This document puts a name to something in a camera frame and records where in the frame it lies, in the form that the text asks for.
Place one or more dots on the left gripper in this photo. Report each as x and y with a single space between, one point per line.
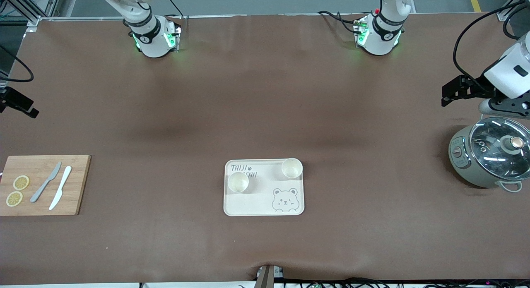
474 87

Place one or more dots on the white paper-look cup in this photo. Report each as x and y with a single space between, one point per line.
292 168
238 182

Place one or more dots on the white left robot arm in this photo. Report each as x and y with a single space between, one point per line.
383 35

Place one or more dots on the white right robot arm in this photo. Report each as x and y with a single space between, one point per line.
149 39

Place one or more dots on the glass pot lid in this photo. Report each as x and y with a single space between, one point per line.
492 151

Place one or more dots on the lemon slice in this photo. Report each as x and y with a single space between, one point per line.
14 199
21 182

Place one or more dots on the grey plastic knife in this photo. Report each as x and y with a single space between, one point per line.
43 184

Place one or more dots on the grey-green electric cooking pot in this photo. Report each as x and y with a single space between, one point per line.
466 168

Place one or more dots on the white plastic knife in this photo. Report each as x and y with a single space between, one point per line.
61 188

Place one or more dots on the bamboo cutting board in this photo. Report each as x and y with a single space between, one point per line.
74 197

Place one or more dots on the brown table mat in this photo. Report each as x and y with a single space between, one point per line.
265 93

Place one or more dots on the cream bear print tray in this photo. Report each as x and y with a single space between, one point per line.
256 201

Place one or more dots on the aluminium frame with dark struts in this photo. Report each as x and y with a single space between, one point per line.
35 19

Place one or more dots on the aluminium frame corner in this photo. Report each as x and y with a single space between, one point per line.
507 10

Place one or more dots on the grey table edge bracket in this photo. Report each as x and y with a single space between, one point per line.
268 277

